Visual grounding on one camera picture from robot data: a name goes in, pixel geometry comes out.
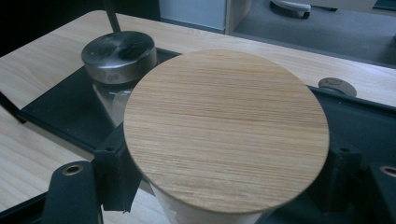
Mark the round grey table disc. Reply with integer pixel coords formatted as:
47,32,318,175
318,77,358,97

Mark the white round base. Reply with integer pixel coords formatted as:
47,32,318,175
269,0,312,20

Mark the black metal shelf rack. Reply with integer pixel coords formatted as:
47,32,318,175
0,0,396,224

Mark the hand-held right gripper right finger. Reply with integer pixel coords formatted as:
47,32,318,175
307,146,364,213

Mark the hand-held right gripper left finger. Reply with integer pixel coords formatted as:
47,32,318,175
92,123,144,213

